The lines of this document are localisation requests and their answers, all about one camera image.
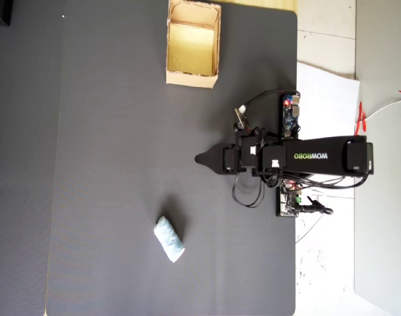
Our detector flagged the white paper sheet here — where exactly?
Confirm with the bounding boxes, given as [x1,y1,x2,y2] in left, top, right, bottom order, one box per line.
[295,61,361,200]

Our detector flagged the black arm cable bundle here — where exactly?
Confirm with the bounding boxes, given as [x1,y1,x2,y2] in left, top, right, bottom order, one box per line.
[265,170,369,191]

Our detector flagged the motor driver circuit board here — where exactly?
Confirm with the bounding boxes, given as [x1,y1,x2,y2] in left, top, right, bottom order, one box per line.
[275,182,304,219]

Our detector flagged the black looped servo cable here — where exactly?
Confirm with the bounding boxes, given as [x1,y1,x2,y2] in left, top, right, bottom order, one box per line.
[231,172,267,209]

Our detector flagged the grey textured mat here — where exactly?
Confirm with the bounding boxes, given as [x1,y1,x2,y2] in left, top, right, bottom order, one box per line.
[0,0,67,316]

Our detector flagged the black camera cable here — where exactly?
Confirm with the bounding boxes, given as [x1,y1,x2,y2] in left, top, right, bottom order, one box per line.
[244,88,302,115]

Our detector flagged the light grey board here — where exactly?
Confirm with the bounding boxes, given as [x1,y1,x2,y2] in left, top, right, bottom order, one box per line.
[353,0,401,316]

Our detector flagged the small wrist camera board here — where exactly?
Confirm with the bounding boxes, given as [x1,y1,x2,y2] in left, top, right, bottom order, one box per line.
[233,104,250,132]

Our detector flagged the open cardboard box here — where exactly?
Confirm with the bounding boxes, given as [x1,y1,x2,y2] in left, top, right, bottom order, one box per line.
[165,0,223,90]

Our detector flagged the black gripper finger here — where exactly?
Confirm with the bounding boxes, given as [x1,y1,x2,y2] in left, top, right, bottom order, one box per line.
[194,144,225,174]

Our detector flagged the white cable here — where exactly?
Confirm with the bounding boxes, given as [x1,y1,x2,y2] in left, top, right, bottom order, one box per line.
[354,97,401,128]

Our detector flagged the red paper strips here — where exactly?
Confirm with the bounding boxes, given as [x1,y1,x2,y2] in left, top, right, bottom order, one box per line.
[354,101,369,136]

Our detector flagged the large black table mat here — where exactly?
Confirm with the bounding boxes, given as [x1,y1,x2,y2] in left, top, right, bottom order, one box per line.
[45,0,298,316]

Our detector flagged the black power plug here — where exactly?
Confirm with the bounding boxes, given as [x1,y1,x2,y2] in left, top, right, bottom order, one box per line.
[298,196,334,217]

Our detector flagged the blue circuit board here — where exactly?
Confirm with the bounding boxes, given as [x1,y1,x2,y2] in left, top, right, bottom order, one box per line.
[278,92,302,140]

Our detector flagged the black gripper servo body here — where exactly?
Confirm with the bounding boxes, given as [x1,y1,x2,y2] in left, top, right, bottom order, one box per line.
[222,143,243,174]

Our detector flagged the light blue yarn-wrapped block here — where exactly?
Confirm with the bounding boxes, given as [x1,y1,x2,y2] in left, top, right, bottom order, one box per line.
[153,215,186,264]

